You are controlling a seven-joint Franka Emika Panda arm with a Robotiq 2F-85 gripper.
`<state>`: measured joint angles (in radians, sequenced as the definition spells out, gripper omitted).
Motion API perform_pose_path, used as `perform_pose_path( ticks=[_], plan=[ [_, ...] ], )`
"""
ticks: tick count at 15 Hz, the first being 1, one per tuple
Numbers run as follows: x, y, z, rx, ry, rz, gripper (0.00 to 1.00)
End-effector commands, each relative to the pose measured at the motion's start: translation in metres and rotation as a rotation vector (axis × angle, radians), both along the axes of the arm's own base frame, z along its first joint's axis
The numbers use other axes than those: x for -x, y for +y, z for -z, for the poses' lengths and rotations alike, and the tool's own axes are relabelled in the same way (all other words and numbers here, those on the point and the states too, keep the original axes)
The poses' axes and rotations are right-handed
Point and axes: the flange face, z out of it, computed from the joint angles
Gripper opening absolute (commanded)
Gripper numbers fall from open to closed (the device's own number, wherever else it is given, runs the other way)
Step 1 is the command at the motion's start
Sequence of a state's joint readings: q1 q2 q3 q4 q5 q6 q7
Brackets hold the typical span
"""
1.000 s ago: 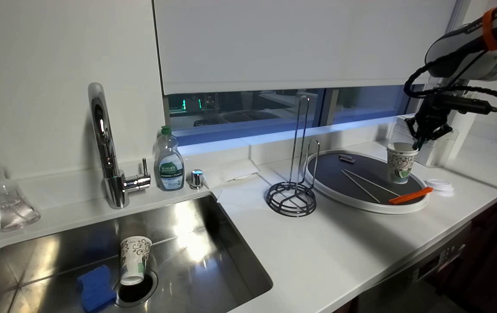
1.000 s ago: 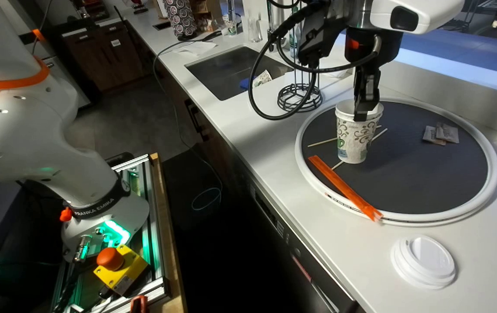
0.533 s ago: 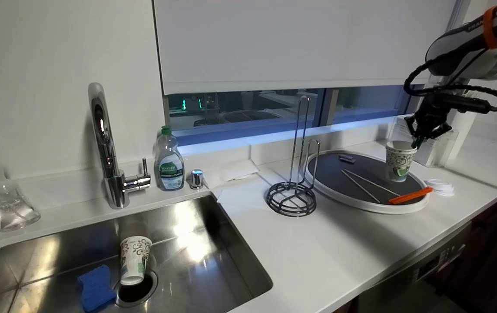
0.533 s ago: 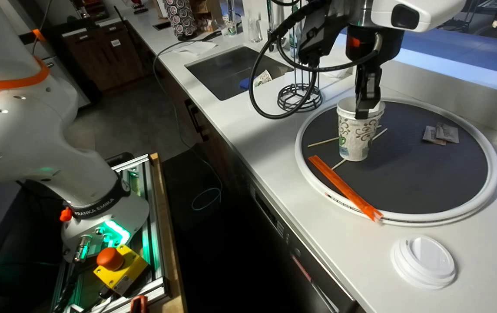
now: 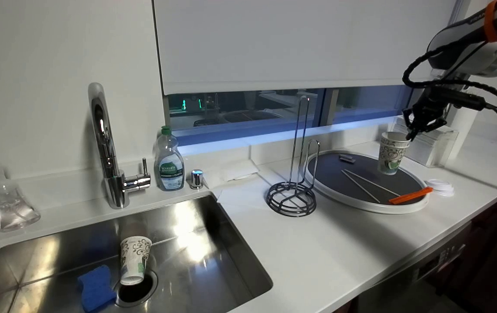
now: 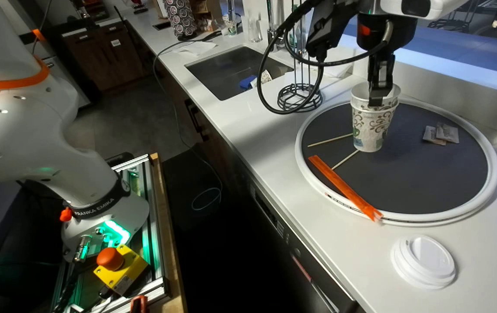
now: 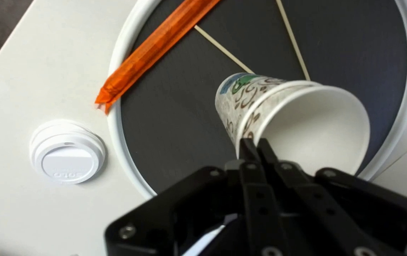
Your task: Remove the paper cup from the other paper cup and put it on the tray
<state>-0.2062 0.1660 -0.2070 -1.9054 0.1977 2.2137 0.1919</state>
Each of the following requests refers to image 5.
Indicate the white roller blind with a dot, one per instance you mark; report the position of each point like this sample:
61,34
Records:
289,39

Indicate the brown sugar packet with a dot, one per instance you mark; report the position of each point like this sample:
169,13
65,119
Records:
350,159
345,154

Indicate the white napkin box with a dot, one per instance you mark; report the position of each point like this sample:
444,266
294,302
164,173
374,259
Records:
437,147

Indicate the orange plastic straw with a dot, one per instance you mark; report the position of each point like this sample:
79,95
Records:
411,194

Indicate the thin wooden stir stick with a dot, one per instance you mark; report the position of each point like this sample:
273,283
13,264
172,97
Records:
376,184
362,186

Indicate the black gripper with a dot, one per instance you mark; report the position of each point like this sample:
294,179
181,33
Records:
433,106

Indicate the window pane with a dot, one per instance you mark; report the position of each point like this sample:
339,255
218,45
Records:
249,114

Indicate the round black white-rimmed tray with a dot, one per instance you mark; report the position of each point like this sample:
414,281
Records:
341,175

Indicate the stainless steel sink basin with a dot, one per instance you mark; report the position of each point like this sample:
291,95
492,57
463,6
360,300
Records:
202,248

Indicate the dark under-counter cabinet front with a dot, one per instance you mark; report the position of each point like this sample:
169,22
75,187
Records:
492,260

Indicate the green dish soap bottle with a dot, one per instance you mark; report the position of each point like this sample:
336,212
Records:
171,170

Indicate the small chrome sink knob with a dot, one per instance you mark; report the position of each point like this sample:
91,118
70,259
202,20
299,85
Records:
195,179

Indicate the chrome kitchen faucet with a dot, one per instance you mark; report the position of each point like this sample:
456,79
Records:
106,144

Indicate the white folded cloth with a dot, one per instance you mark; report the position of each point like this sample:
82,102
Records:
240,172

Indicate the blue sponge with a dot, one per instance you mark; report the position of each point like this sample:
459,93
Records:
94,288

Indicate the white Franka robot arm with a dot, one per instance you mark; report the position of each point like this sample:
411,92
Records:
480,45

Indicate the printed white paper cup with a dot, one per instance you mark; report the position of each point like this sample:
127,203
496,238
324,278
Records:
391,161
134,257
397,139

